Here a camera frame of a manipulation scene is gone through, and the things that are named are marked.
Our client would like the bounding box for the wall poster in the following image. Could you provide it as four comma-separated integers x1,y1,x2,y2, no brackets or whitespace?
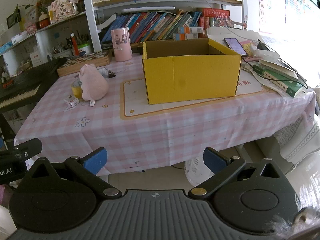
257,0,288,34

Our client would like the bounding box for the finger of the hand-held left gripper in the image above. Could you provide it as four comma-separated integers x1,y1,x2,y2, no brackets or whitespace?
13,138,42,159

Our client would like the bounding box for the stack of white papers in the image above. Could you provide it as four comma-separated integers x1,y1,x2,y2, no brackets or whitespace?
207,26,260,43

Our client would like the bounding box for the pink cylindrical canister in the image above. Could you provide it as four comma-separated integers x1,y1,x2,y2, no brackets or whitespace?
111,27,132,62

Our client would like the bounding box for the pink bag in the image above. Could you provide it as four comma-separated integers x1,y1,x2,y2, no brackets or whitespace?
0,184,13,206

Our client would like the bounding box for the yellow tape roll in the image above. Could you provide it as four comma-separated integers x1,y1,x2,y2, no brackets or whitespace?
70,79,84,99

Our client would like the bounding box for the red and white pot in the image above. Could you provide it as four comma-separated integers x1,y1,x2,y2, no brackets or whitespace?
39,12,51,29

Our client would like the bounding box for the wooden chessboard box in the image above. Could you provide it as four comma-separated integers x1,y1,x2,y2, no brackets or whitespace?
57,50,113,78

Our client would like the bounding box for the dark picture frame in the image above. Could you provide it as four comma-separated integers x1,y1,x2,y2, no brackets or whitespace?
6,9,22,29

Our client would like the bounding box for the white box red label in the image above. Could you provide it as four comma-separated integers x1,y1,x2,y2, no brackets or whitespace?
29,51,47,68

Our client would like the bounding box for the black electronic keyboard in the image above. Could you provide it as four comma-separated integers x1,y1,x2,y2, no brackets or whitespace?
0,57,68,111

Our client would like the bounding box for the white desk mat orange border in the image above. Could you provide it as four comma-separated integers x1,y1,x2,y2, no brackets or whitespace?
119,79,266,120

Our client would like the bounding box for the white bookshelf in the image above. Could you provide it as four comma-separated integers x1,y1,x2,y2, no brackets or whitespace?
0,0,248,68

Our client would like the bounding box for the thick green book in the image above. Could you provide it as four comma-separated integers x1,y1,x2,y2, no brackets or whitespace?
252,64,310,98

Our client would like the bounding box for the red flat box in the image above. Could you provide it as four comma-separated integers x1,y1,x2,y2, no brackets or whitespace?
201,8,230,18

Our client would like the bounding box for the row of leaning books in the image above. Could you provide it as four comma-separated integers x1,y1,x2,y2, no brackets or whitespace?
101,11,203,43

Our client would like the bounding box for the pink plush pig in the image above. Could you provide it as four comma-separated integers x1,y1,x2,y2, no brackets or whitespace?
79,64,109,107

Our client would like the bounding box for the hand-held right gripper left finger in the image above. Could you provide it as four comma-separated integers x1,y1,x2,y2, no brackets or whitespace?
24,147,122,198

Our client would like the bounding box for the white green jar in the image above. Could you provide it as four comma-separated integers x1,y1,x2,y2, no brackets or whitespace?
77,43,92,56

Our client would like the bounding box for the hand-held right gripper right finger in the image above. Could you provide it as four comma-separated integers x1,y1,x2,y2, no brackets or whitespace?
188,147,292,198

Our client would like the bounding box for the pink gift box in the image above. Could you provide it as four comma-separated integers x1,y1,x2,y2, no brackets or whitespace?
25,21,38,36

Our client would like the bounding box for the yellow cardboard box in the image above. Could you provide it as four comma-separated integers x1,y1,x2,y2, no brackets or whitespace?
142,38,242,105

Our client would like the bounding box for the floral fabric ornament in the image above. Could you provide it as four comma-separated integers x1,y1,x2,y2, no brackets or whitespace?
49,0,79,22

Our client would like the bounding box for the white round fan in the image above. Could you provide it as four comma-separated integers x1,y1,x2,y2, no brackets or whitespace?
184,156,215,188

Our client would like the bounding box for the white pen holder with pens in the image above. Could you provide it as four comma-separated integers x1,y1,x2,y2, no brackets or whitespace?
52,30,90,59

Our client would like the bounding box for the pink checked cloth desktop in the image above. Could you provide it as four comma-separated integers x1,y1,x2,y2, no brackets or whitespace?
14,52,316,176

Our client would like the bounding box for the beige book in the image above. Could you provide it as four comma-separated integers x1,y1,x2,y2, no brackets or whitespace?
257,59,299,81

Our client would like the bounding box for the white plastic tray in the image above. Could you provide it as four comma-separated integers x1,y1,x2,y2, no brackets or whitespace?
247,42,281,62

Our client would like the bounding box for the white patterned cloth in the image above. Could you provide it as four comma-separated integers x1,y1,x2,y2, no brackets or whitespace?
272,120,320,163

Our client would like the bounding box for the smartphone with lit screen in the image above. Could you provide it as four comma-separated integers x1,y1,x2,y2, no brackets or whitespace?
223,37,248,57

